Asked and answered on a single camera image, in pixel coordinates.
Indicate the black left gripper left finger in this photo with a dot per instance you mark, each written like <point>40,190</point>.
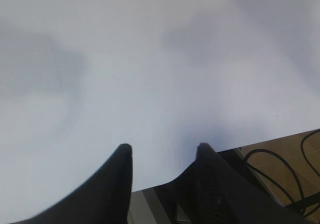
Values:
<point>102,199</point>

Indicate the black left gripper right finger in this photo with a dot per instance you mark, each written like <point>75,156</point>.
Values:
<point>225,197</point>

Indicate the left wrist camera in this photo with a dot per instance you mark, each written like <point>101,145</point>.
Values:
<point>181,193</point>

